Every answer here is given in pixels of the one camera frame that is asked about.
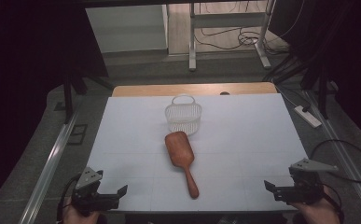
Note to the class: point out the black curtain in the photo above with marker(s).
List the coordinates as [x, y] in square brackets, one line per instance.
[340, 46]
[29, 62]

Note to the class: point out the black metal stand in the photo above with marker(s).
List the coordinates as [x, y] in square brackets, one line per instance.
[68, 93]
[322, 90]

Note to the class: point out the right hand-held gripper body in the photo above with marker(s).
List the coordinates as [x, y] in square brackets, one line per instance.
[305, 186]

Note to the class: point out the white panel board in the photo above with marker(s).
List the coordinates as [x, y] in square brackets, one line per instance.
[125, 28]

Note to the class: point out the white plastic mesh basket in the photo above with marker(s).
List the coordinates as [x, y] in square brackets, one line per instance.
[183, 117]

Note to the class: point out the dark round table grommet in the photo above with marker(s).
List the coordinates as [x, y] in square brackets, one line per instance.
[224, 93]

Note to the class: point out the person's right hand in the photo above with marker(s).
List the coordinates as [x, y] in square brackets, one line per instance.
[316, 213]

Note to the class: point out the white metal desk frame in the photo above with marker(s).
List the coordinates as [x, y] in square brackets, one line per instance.
[193, 40]

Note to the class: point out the black square floor plate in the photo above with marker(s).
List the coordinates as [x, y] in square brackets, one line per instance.
[78, 134]

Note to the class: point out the aluminium floor rail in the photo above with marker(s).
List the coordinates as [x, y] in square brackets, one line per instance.
[343, 152]
[49, 169]

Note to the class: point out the white table mat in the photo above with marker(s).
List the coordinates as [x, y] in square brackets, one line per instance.
[231, 133]

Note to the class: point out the person's left hand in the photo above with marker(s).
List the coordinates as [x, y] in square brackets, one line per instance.
[80, 216]

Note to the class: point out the wooden paddle hairbrush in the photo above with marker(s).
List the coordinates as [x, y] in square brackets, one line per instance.
[180, 152]

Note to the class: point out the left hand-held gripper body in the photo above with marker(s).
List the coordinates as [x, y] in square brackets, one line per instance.
[89, 199]

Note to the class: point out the white power strip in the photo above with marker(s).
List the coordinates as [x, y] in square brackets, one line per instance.
[307, 116]

